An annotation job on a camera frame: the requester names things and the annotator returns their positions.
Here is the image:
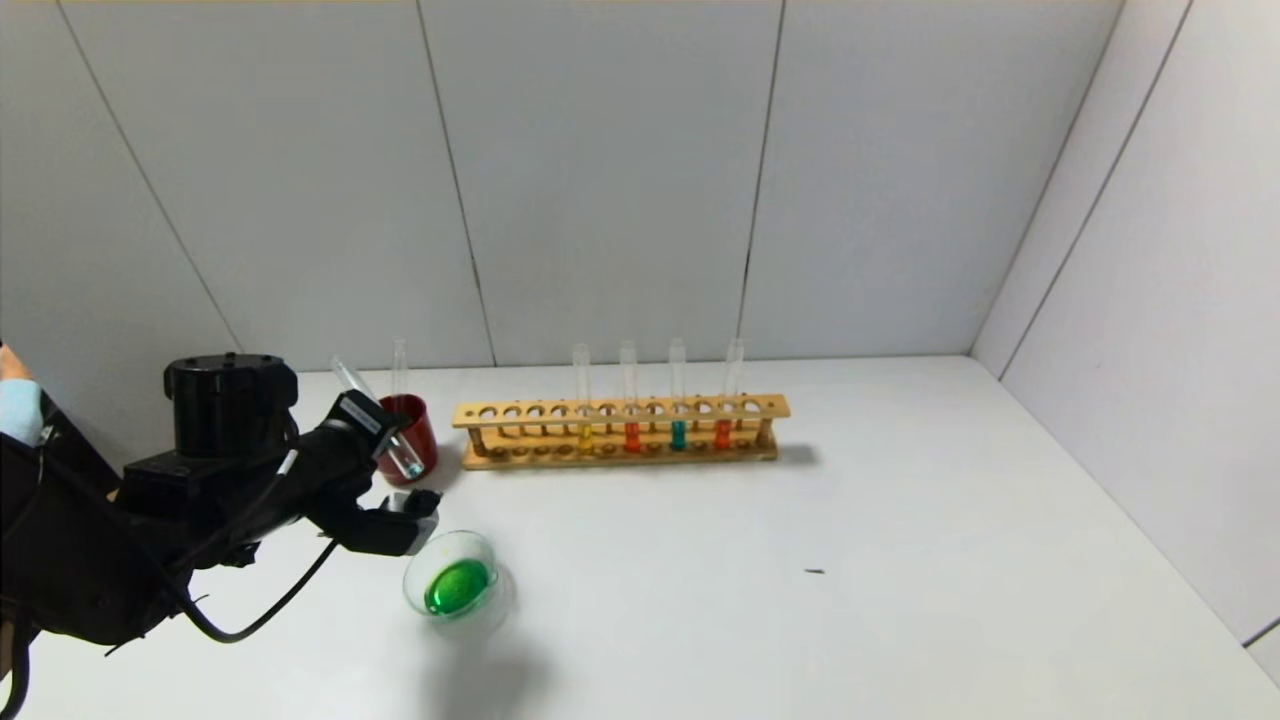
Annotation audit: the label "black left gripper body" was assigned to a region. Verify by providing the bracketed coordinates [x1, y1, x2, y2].
[297, 389, 399, 503]

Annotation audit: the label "blue pigment glass test tube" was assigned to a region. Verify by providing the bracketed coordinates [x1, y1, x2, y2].
[668, 339, 688, 452]
[332, 356, 427, 481]

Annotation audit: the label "light blue sleeved forearm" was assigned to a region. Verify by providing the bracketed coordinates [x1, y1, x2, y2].
[0, 345, 47, 448]

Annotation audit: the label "orange pigment glass test tube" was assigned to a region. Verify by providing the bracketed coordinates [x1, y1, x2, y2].
[620, 340, 641, 454]
[714, 338, 745, 451]

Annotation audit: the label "wooden test tube rack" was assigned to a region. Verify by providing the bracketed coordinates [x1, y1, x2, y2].
[452, 394, 791, 471]

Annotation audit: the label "dark red plastic cup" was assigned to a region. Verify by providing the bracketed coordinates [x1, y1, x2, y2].
[375, 394, 440, 488]

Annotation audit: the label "clear glass dish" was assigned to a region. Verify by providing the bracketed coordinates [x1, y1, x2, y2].
[403, 530, 514, 641]

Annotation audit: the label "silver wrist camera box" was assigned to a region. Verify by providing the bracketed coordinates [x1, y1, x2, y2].
[325, 490, 443, 558]

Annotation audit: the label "thin black camera cable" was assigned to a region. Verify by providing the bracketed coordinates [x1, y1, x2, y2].
[178, 538, 342, 644]

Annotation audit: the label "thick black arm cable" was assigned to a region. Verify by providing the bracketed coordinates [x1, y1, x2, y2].
[0, 618, 33, 717]

